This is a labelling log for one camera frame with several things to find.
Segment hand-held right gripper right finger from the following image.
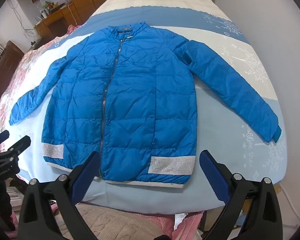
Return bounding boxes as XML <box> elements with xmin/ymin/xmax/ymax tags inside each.
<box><xmin>199</xmin><ymin>149</ymin><xmax>283</xmax><ymax>240</ymax></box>

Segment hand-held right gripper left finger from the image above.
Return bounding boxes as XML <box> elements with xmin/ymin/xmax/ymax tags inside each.
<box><xmin>18</xmin><ymin>152</ymin><xmax>102</xmax><ymax>240</ymax></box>

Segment blue puffer jacket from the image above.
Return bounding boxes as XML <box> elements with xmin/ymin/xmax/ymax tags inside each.
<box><xmin>9</xmin><ymin>26</ymin><xmax>282</xmax><ymax>189</ymax></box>

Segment beige textured mat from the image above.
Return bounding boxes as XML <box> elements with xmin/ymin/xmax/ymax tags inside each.
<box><xmin>75</xmin><ymin>204</ymin><xmax>167</xmax><ymax>240</ymax></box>

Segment pink towel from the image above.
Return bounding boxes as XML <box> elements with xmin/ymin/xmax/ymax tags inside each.
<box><xmin>165</xmin><ymin>211</ymin><xmax>205</xmax><ymax>240</ymax></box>

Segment pink floral blanket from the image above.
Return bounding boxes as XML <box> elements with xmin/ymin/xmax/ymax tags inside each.
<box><xmin>0</xmin><ymin>25</ymin><xmax>77</xmax><ymax>155</ymax></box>

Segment dark wooden headboard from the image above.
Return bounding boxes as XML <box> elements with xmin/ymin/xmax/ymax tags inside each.
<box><xmin>0</xmin><ymin>40</ymin><xmax>24</xmax><ymax>80</ymax></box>

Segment wooden desk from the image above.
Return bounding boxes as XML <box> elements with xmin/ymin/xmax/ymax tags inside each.
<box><xmin>35</xmin><ymin>2</ymin><xmax>75</xmax><ymax>39</ymax></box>

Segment white cord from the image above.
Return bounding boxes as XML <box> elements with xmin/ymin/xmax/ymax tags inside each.
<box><xmin>279</xmin><ymin>183</ymin><xmax>300</xmax><ymax>228</ymax></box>

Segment wall cables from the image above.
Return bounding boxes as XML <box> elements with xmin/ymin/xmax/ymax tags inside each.
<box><xmin>7</xmin><ymin>0</ymin><xmax>37</xmax><ymax>45</ymax></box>

